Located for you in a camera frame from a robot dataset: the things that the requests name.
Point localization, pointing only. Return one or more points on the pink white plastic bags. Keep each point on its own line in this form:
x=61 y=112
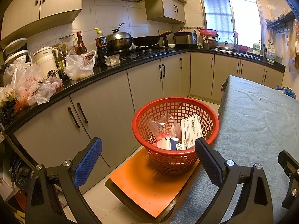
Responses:
x=26 y=83

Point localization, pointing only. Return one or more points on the black frying pan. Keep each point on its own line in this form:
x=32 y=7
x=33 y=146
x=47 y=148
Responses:
x=149 y=40

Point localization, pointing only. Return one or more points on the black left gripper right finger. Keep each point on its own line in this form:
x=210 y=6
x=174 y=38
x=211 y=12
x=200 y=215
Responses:
x=254 y=204

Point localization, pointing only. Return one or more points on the upper kitchen cabinets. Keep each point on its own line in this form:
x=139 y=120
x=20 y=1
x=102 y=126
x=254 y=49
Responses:
x=24 y=18

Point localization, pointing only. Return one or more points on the white electric kettle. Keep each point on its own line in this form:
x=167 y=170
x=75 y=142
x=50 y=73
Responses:
x=45 y=59

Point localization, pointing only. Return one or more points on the orange stool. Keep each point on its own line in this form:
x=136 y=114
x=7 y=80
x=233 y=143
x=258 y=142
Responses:
x=144 y=190

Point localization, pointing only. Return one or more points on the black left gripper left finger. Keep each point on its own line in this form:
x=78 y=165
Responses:
x=43 y=205

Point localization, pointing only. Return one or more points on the glass pot lid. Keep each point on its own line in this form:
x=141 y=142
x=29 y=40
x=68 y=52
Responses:
x=226 y=44

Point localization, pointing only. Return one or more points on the red plastic basket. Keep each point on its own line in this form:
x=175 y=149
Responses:
x=166 y=161

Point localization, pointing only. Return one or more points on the brown clay pot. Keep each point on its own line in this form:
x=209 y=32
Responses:
x=212 y=43

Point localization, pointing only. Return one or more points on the white plastic bag on counter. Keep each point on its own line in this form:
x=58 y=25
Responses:
x=80 y=66

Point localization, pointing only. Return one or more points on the dark soy sauce bottle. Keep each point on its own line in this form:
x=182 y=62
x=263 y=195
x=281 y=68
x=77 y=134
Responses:
x=81 y=49

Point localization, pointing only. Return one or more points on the kitchen window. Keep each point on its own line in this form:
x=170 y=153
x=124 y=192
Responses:
x=238 y=20

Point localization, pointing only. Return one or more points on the black wall hook rack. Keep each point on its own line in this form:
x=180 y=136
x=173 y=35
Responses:
x=282 y=23

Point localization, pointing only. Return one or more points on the hanging plastic bags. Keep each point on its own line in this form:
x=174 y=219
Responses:
x=292 y=42

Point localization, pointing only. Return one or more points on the kitchen cabinets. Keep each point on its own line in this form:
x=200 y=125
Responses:
x=24 y=18
x=103 y=105

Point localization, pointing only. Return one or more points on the steel lidded wok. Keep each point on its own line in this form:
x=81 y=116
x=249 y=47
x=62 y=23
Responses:
x=118 y=41

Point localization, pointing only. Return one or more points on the cola bottle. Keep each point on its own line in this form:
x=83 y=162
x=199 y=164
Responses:
x=101 y=46

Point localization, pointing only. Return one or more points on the lower kitchen cabinets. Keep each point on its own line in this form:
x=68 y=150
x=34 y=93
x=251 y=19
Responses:
x=103 y=105

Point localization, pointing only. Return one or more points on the long white medicine box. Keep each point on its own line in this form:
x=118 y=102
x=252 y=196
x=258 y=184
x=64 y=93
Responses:
x=190 y=131

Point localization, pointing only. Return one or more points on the red plastic basin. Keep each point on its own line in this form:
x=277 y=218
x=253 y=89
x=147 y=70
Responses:
x=208 y=32

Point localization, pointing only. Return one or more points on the small white medicine box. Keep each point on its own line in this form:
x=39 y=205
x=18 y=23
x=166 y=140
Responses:
x=172 y=144

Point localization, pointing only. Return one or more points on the blue table cloth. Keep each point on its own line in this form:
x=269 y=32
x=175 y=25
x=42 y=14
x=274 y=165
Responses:
x=256 y=124

